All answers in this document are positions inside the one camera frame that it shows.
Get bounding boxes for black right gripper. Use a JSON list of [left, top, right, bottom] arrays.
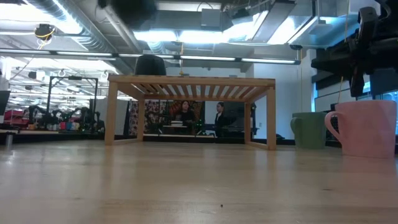
[[310, 39, 381, 98]]

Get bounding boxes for black yellow hanging reel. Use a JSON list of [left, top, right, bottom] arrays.
[[34, 23, 56, 41]]

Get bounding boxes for pink mug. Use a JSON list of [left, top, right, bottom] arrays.
[[324, 100, 398, 159]]

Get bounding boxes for grey ceiling box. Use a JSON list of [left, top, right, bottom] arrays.
[[200, 8, 223, 29]]

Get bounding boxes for background black robot arms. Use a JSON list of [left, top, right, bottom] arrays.
[[27, 105, 105, 132]]

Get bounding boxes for wooden slatted rack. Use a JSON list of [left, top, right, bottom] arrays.
[[104, 73, 277, 151]]

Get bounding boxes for black mug red inside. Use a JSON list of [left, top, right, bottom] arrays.
[[134, 54, 167, 77]]

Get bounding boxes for standing person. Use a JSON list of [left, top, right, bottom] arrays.
[[213, 101, 230, 138]]

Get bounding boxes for colourful patterned panel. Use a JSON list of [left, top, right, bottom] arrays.
[[129, 99, 205, 136]]

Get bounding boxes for long ceiling light bar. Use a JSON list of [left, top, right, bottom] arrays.
[[0, 48, 302, 65]]

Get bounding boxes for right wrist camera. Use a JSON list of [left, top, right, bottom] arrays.
[[356, 6, 379, 41]]

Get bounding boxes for green mug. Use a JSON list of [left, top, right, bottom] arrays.
[[290, 111, 328, 149]]

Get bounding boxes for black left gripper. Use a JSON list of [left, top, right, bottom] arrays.
[[98, 0, 158, 29]]

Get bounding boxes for seated person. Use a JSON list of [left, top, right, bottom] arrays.
[[175, 100, 197, 126]]

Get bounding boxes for background black rig frame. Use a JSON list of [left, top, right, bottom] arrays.
[[45, 75, 100, 125]]

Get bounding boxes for red storage bins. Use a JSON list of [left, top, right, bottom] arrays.
[[2, 109, 29, 127]]

